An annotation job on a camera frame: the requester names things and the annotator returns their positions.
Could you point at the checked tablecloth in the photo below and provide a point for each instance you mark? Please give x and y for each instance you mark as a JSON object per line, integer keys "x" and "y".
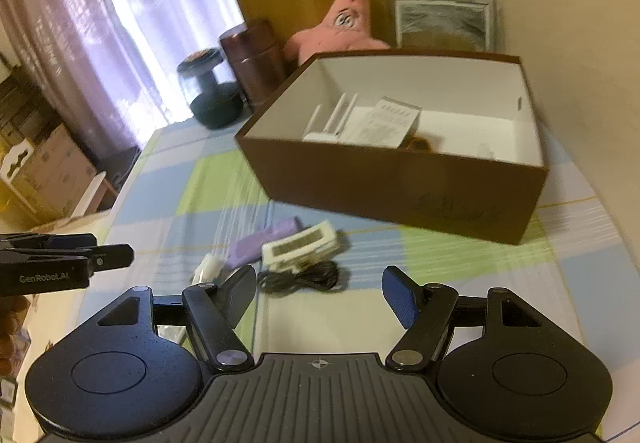
{"x": 450, "y": 263}

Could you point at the white stool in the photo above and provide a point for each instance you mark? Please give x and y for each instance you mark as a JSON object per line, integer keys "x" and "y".
{"x": 97, "y": 190}

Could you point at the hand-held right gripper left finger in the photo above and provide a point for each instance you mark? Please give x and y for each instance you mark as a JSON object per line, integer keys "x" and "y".
{"x": 241, "y": 290}

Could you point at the purple lace curtain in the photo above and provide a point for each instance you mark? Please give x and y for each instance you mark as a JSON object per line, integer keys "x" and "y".
{"x": 100, "y": 23}

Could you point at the person's left hand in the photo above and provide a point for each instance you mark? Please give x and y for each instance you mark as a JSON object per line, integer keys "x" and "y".
{"x": 10, "y": 333}

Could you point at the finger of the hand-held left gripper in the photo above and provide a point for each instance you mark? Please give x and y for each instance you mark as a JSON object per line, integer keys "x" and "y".
{"x": 107, "y": 257}
{"x": 55, "y": 240}

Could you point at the cardboard box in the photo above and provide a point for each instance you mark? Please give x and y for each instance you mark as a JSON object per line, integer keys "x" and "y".
{"x": 55, "y": 168}

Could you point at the brown storage box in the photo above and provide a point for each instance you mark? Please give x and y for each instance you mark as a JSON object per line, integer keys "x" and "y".
{"x": 375, "y": 183}

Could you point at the framed picture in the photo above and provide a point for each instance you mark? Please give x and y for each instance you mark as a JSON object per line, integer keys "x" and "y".
{"x": 440, "y": 23}

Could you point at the dark storage bin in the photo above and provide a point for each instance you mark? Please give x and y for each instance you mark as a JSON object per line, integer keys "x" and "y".
{"x": 122, "y": 165}

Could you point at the white hair clip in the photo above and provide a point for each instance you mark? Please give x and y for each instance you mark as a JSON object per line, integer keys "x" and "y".
{"x": 327, "y": 243}

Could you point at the pink starfish plush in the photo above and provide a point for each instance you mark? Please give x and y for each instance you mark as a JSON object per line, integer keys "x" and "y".
{"x": 345, "y": 28}

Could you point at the dark glass jar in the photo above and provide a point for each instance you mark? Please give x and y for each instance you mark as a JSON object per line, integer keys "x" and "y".
{"x": 215, "y": 108}

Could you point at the copper canister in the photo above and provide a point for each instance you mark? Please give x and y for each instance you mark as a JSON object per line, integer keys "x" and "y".
{"x": 255, "y": 63}

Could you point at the folded black ladder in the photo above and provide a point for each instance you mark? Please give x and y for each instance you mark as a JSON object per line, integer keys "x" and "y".
{"x": 25, "y": 108}

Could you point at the brown spray bottle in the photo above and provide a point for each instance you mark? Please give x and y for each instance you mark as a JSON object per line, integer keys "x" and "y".
{"x": 207, "y": 268}

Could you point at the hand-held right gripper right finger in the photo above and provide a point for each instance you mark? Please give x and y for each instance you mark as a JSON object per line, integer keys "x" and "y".
{"x": 400, "y": 293}

